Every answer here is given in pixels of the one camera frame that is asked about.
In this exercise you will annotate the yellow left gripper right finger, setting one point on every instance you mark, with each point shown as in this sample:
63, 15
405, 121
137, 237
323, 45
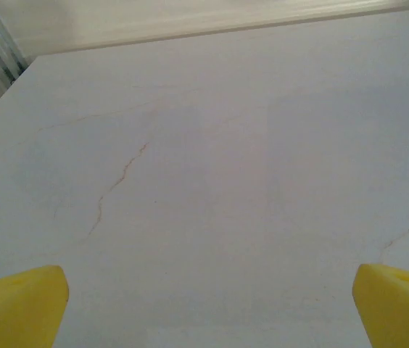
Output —
400, 315

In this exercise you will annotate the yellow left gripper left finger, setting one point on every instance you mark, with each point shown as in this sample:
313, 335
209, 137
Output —
16, 311

